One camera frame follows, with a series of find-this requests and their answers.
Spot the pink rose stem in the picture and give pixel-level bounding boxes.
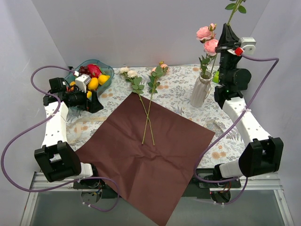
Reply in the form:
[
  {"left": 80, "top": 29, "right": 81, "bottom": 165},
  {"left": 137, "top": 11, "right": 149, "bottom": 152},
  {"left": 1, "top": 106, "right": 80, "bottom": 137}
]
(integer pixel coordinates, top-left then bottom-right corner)
[{"left": 196, "top": 23, "right": 218, "bottom": 79}]

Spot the white rose stem tall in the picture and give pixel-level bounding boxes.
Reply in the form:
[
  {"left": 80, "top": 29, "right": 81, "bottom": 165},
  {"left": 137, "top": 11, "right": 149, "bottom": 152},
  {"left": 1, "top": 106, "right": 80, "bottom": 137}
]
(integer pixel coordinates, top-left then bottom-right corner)
[{"left": 210, "top": 0, "right": 246, "bottom": 76}]

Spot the peach rose stem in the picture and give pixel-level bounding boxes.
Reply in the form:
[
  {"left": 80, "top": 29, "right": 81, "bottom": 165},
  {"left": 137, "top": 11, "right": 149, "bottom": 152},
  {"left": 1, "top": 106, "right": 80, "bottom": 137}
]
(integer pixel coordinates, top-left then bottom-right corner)
[{"left": 142, "top": 61, "right": 169, "bottom": 145}]

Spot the dark red wrapping paper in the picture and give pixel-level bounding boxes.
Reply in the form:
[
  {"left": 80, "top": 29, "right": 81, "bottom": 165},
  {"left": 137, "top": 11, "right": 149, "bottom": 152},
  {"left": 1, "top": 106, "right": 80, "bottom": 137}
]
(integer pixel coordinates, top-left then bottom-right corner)
[{"left": 76, "top": 93, "right": 214, "bottom": 226}]

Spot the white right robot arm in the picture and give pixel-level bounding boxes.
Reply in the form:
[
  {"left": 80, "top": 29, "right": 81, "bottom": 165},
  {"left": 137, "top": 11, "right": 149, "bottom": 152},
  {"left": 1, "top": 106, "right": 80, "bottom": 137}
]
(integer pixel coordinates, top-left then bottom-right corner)
[{"left": 213, "top": 24, "right": 284, "bottom": 187}]

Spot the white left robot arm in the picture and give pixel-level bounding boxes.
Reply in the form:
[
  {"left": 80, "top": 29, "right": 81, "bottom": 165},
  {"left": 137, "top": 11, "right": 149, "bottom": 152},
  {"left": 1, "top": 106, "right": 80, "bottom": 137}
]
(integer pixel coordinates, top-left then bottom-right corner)
[{"left": 34, "top": 74, "right": 103, "bottom": 188}]

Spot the white ribbed ceramic vase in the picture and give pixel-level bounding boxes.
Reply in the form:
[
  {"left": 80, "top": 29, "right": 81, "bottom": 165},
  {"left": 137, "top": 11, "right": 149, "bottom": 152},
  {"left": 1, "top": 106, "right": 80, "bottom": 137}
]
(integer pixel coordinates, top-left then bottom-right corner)
[{"left": 190, "top": 71, "right": 212, "bottom": 107}]

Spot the yellow lemon middle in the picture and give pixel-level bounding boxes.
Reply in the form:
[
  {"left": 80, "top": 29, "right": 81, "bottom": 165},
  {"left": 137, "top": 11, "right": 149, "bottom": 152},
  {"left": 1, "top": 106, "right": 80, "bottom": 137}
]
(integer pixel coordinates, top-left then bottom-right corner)
[{"left": 87, "top": 77, "right": 99, "bottom": 90}]

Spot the yellow lemon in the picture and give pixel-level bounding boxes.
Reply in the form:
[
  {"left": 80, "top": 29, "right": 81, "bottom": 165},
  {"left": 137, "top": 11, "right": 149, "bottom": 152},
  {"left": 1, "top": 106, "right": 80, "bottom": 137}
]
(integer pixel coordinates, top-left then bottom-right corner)
[
  {"left": 98, "top": 74, "right": 110, "bottom": 86},
  {"left": 87, "top": 77, "right": 99, "bottom": 90}
]

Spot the black green product box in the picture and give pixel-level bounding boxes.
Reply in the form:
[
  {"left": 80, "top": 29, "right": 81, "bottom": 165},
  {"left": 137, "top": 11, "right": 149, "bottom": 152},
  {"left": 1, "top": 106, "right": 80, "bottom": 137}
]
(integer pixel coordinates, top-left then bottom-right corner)
[{"left": 212, "top": 71, "right": 219, "bottom": 84}]

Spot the yellow lemon right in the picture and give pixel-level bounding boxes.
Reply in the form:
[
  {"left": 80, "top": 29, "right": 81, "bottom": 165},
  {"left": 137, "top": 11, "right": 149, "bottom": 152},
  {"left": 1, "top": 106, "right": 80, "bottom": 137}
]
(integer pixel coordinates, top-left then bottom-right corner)
[{"left": 98, "top": 74, "right": 110, "bottom": 86}]

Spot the purple grape bunch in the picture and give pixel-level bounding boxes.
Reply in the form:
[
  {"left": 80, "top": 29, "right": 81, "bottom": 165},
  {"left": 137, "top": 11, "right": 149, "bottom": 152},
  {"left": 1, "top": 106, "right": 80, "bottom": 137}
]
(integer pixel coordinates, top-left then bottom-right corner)
[{"left": 79, "top": 66, "right": 91, "bottom": 76}]

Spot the red dragon fruit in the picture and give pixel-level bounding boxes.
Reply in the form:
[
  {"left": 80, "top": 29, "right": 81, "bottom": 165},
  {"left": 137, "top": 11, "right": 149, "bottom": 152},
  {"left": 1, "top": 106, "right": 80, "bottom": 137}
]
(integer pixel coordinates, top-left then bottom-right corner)
[{"left": 87, "top": 64, "right": 103, "bottom": 78}]

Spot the teal plastic fruit tray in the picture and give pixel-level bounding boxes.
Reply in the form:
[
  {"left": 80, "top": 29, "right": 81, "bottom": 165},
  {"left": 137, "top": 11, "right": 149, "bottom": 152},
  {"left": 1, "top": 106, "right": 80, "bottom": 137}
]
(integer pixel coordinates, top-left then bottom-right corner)
[{"left": 72, "top": 59, "right": 114, "bottom": 97}]

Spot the floral patterned table mat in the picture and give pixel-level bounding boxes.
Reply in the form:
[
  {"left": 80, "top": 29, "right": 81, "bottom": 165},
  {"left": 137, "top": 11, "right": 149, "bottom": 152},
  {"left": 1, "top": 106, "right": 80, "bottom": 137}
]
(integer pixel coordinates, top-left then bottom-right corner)
[{"left": 66, "top": 65, "right": 245, "bottom": 168}]

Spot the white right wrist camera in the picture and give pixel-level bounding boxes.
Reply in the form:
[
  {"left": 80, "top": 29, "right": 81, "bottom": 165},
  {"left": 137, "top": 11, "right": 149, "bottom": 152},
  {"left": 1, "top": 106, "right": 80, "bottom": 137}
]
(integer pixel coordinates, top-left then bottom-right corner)
[{"left": 234, "top": 37, "right": 256, "bottom": 56}]

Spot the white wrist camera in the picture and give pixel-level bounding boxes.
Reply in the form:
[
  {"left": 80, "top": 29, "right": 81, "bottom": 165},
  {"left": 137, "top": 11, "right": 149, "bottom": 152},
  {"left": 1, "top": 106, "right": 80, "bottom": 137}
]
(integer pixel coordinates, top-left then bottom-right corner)
[
  {"left": 75, "top": 74, "right": 91, "bottom": 93},
  {"left": 234, "top": 37, "right": 256, "bottom": 56}
]

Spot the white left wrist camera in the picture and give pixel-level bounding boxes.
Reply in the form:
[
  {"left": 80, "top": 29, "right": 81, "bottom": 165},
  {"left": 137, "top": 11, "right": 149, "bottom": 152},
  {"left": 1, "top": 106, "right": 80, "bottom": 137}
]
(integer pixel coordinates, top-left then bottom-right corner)
[{"left": 75, "top": 74, "right": 91, "bottom": 93}]

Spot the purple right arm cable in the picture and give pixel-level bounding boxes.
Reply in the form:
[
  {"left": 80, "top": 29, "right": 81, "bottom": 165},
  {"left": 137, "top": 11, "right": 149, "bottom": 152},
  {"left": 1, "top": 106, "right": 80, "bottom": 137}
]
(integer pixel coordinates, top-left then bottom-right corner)
[{"left": 192, "top": 53, "right": 280, "bottom": 205}]

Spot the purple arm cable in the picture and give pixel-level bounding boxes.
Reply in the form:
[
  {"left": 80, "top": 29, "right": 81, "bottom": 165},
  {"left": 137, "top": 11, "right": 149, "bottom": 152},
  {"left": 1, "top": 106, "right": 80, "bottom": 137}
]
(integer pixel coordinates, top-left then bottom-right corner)
[
  {"left": 192, "top": 53, "right": 280, "bottom": 205},
  {"left": 0, "top": 65, "right": 120, "bottom": 211}
]

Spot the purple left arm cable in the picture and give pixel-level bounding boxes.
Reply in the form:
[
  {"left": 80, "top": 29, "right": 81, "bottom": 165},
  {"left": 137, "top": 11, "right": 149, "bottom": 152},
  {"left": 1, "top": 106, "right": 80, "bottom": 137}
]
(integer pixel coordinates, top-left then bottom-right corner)
[{"left": 0, "top": 65, "right": 120, "bottom": 211}]

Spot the aluminium frame rail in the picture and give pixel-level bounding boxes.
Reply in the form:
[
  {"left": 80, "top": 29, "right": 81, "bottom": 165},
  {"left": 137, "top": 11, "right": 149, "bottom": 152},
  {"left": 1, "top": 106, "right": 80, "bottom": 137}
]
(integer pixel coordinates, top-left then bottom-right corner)
[{"left": 21, "top": 173, "right": 294, "bottom": 226}]

